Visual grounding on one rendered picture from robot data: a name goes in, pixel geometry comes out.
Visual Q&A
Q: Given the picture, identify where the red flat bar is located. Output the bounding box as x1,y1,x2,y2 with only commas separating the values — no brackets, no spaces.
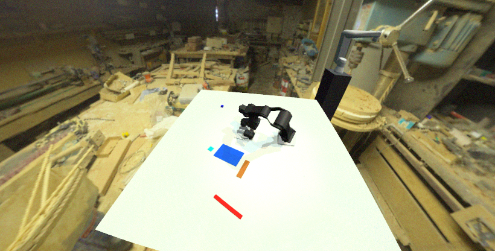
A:
214,194,242,220

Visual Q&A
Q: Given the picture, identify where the orange flat bar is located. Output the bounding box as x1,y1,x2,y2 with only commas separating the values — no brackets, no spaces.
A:
237,160,250,178

